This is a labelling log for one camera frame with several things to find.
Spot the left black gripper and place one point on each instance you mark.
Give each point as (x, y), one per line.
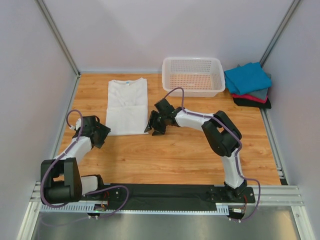
(104, 131)

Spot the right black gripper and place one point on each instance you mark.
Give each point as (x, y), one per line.
(158, 131)

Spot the white t shirt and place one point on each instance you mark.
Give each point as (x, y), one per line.
(127, 107)

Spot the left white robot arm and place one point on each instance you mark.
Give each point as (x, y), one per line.
(61, 182)

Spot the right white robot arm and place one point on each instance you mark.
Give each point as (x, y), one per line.
(222, 135)

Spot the white plastic perforated basket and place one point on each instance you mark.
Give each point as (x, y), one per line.
(193, 76)

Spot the black folded t shirt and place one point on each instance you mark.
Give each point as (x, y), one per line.
(250, 103)

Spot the red folded t shirt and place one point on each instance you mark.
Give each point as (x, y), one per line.
(249, 97)

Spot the blue folded t shirt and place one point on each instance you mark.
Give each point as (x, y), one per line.
(247, 78)

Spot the grey folded t shirt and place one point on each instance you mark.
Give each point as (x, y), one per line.
(260, 93)

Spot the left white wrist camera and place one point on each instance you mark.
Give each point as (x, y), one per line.
(76, 126)

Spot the left aluminium frame post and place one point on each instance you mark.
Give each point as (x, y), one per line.
(57, 35)

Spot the aluminium frame post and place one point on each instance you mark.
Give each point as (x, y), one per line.
(57, 35)
(280, 30)

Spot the right aluminium frame post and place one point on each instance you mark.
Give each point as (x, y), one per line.
(280, 30)

